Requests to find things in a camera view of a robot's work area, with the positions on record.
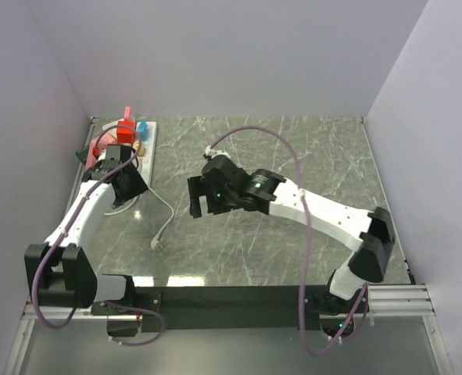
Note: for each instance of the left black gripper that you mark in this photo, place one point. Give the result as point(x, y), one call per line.
point(137, 186)

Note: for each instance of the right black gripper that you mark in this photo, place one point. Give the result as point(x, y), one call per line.
point(198, 185)

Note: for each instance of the white power strip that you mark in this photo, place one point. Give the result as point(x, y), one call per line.
point(146, 160)

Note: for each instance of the small yellow plug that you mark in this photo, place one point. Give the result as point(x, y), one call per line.
point(138, 147)

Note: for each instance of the blue plug adapter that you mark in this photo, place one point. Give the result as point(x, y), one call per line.
point(143, 129)

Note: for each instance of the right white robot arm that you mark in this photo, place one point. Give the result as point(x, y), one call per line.
point(369, 235)

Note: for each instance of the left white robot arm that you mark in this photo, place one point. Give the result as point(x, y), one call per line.
point(58, 271)

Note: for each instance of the pink rounded socket block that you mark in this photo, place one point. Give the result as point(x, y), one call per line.
point(96, 147)

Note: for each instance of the red cube socket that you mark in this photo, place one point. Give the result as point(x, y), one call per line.
point(125, 132)

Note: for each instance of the pink upright plug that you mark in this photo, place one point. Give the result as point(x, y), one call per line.
point(127, 113)

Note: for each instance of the white triangular adapter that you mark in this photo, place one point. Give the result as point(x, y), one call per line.
point(110, 127)

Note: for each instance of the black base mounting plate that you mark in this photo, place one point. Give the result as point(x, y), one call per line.
point(191, 308)

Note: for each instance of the aluminium rail frame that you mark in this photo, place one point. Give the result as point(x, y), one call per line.
point(397, 334)

